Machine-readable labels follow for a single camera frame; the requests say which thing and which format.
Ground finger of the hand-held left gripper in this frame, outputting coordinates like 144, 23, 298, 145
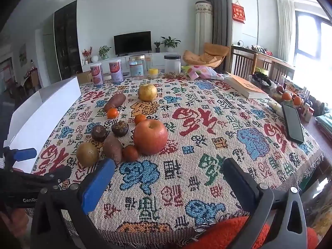
4, 147, 37, 162
13, 165, 72, 188

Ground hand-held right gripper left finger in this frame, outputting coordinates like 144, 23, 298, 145
31, 158, 116, 249

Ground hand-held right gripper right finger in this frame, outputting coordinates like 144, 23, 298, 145
222, 158, 310, 249

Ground green kiwi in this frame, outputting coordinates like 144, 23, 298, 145
76, 142, 99, 167

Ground reddish sweet potato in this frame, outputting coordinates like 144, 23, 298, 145
103, 93, 127, 112
103, 134, 123, 164

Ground white board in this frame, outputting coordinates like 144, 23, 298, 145
5, 76, 82, 172

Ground red apple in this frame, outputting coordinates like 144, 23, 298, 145
133, 119, 168, 155

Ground person's left hand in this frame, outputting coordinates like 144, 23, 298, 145
0, 207, 29, 238

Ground red fuzzy cloth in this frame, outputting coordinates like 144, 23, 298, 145
182, 216, 318, 249

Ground black smartphone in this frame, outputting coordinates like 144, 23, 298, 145
282, 104, 305, 144

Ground patterned woven tablecloth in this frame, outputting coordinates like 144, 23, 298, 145
31, 73, 325, 245

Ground white book with orange cover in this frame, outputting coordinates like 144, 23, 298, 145
224, 73, 269, 99

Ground green folded cloth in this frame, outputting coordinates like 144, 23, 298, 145
315, 114, 332, 135

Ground orange and purple labelled can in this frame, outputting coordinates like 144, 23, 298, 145
90, 63, 105, 87
109, 59, 123, 84

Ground colourful snack bag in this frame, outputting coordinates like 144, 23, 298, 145
182, 65, 225, 81

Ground red flowers in vase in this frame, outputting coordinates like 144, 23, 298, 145
82, 47, 93, 64

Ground black tall cabinet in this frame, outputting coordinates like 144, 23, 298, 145
54, 0, 83, 79

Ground wooden slatted chair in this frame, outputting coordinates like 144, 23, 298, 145
230, 45, 258, 76
262, 57, 295, 81

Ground glass jar with gold lid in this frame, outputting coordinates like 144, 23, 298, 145
129, 54, 146, 78

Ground green potted plant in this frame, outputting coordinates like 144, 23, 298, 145
99, 45, 111, 59

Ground orange lounge chair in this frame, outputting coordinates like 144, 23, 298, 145
183, 43, 230, 70

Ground plastic jar with black lid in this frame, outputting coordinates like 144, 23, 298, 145
164, 54, 181, 74

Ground white television cabinet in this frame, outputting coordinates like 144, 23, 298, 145
82, 52, 187, 73

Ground black television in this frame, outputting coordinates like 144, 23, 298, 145
114, 31, 152, 57

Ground window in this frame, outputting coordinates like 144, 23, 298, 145
295, 10, 332, 89

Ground large leafy potted plant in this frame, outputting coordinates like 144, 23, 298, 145
161, 36, 181, 53

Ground covered standing air conditioner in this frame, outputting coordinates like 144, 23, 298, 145
195, 1, 213, 57

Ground white curtain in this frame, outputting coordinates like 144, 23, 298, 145
277, 0, 297, 63

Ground grey curtain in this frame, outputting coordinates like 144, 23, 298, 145
206, 0, 229, 48

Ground red wall hanging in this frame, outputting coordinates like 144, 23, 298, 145
232, 3, 246, 24

